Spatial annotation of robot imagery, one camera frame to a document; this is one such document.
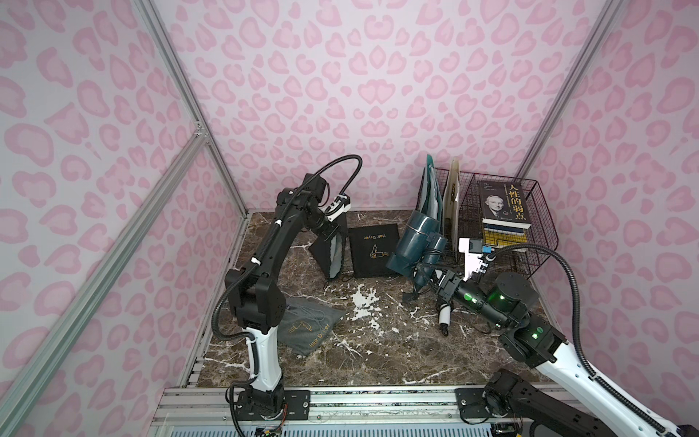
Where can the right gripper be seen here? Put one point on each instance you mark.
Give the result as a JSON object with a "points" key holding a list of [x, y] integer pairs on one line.
{"points": [[445, 284]]}

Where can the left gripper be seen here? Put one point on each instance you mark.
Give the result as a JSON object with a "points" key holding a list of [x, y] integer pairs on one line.
{"points": [[332, 225]]}

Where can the plain black pouch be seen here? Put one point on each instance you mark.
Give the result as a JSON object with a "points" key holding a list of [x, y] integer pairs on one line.
{"points": [[329, 251]]}

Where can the grey hair dryer pouch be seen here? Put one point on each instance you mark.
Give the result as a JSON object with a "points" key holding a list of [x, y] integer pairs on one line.
{"points": [[306, 324]]}

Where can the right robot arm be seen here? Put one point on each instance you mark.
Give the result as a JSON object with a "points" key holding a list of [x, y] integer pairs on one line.
{"points": [[533, 341]]}

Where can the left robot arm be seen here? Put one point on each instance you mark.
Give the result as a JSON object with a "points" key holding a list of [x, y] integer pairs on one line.
{"points": [[252, 305]]}

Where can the white hair dryer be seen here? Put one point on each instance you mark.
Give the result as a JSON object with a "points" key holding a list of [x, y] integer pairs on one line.
{"points": [[444, 318]]}

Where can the black pouch gold print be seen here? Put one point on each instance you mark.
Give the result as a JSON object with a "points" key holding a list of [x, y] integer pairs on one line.
{"points": [[371, 249]]}

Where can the yellow striped book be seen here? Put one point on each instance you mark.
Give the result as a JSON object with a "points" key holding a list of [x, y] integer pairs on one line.
{"points": [[504, 233]]}

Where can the book with portrait cover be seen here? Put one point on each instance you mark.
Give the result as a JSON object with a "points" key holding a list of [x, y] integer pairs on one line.
{"points": [[504, 204]]}

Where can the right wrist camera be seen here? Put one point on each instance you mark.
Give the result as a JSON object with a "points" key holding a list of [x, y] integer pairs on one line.
{"points": [[475, 258]]}

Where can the black wire basket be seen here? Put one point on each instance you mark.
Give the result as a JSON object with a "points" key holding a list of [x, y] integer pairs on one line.
{"points": [[467, 196]]}

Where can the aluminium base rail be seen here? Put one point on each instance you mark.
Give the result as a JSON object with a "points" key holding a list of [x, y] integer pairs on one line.
{"points": [[336, 411]]}

